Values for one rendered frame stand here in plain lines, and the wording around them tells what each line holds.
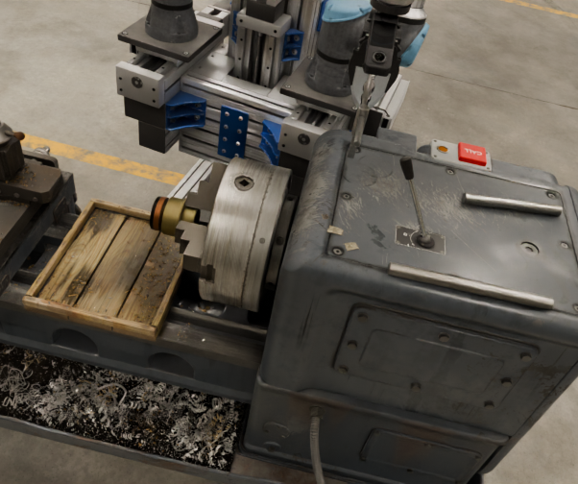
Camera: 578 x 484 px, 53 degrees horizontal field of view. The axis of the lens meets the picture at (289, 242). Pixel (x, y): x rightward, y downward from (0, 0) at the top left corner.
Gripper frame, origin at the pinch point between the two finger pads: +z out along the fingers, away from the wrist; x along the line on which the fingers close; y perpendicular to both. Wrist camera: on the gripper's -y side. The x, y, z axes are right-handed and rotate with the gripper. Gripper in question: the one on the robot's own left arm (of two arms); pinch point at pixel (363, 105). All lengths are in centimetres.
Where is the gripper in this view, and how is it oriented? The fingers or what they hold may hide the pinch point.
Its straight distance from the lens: 117.1
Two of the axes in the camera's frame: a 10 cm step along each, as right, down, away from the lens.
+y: 1.6, -6.8, 7.2
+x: -9.8, -2.1, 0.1
